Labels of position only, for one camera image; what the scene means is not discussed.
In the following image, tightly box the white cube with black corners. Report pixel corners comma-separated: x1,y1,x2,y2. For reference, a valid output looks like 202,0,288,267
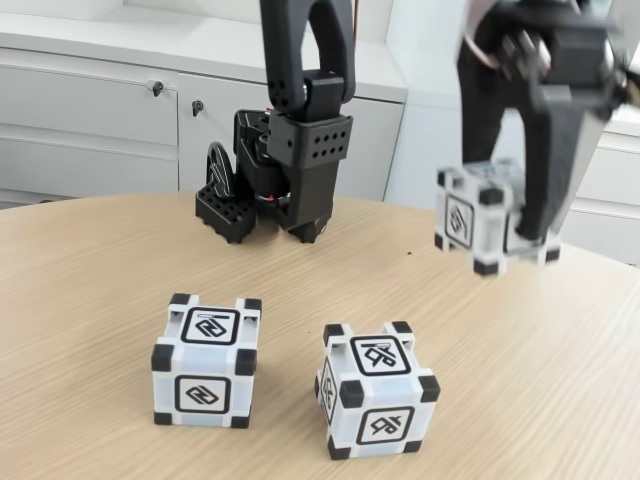
151,292,263,430
433,158,564,277
313,321,442,461

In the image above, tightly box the white low drawer cabinet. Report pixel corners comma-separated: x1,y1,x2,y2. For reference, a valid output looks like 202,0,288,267
557,114,640,264

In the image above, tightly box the black round clamp knob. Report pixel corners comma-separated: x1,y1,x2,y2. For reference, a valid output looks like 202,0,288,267
203,142,234,199

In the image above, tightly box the white cabinet with drawers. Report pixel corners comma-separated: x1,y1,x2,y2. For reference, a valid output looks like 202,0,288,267
0,14,409,204

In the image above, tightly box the camera module on black mount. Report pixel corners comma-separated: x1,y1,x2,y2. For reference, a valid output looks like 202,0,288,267
617,67,640,107

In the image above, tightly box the grey metal frame post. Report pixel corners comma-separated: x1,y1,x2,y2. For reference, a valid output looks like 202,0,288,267
554,0,640,241

